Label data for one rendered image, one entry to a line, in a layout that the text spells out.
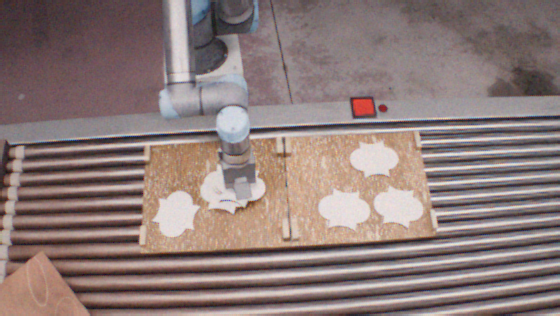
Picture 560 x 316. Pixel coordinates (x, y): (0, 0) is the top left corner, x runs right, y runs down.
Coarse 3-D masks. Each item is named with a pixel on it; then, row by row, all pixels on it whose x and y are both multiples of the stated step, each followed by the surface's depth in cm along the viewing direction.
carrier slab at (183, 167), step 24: (168, 144) 174; (192, 144) 174; (216, 144) 174; (264, 144) 174; (168, 168) 170; (192, 168) 170; (216, 168) 170; (264, 168) 170; (144, 192) 165; (168, 192) 165; (192, 192) 165; (144, 216) 161; (216, 216) 162; (240, 216) 162; (264, 216) 162; (168, 240) 158; (192, 240) 158; (216, 240) 158; (240, 240) 158; (264, 240) 158
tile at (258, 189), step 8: (216, 176) 164; (256, 176) 164; (216, 184) 163; (224, 184) 163; (256, 184) 163; (224, 192) 162; (232, 192) 162; (256, 192) 162; (264, 192) 162; (224, 200) 161; (232, 200) 160; (240, 200) 160; (248, 200) 160; (256, 200) 161
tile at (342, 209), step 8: (336, 192) 165; (344, 192) 164; (328, 200) 163; (336, 200) 163; (344, 200) 163; (352, 200) 163; (360, 200) 163; (320, 208) 162; (328, 208) 162; (336, 208) 162; (344, 208) 162; (352, 208) 162; (360, 208) 162; (368, 208) 162; (328, 216) 161; (336, 216) 161; (344, 216) 161; (352, 216) 161; (360, 216) 161; (368, 216) 161; (336, 224) 159; (344, 224) 159; (352, 224) 159
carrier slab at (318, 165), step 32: (288, 160) 171; (320, 160) 171; (416, 160) 171; (288, 192) 165; (320, 192) 165; (352, 192) 165; (416, 192) 165; (320, 224) 160; (384, 224) 160; (416, 224) 160
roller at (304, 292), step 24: (528, 264) 155; (552, 264) 155; (264, 288) 153; (288, 288) 153; (312, 288) 152; (336, 288) 152; (360, 288) 152; (384, 288) 153; (408, 288) 153; (432, 288) 154
